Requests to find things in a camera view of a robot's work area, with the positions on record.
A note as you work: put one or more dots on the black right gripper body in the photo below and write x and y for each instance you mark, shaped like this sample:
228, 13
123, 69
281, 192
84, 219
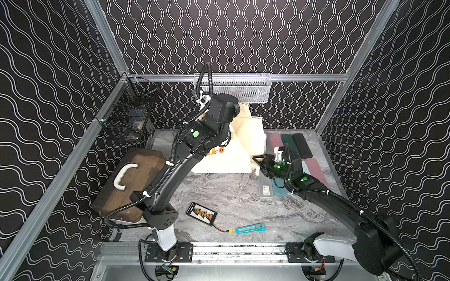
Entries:
270, 168

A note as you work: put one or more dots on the teal pencil case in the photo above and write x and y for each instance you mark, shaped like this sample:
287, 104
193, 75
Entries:
278, 187

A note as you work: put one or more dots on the dark green pencil case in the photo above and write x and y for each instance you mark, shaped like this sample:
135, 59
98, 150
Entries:
288, 140

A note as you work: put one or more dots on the light blue pencil case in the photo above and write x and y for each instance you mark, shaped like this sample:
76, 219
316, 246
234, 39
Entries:
305, 167

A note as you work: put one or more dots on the black pencil case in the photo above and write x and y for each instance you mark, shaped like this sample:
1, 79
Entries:
302, 146

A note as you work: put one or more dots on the cream canvas tote bag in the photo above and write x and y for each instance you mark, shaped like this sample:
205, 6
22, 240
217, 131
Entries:
248, 139

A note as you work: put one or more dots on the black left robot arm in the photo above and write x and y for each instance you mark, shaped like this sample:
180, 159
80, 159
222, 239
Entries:
191, 144

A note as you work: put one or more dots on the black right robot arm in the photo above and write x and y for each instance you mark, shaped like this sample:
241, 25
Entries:
377, 246

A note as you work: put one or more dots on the teal utility knife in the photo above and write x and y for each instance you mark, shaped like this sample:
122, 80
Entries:
260, 227

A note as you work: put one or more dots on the black battery pack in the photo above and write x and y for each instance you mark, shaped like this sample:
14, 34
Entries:
201, 213

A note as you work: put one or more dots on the white wire mesh basket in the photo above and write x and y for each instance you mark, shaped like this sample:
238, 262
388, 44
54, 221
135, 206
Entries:
248, 88

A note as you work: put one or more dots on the brown storage box white handle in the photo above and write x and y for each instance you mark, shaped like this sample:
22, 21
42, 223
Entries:
137, 169

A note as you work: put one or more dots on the black wire basket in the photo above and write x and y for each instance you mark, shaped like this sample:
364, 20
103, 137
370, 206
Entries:
129, 120

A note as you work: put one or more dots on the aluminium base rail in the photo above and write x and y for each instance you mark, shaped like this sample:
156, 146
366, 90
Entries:
228, 253

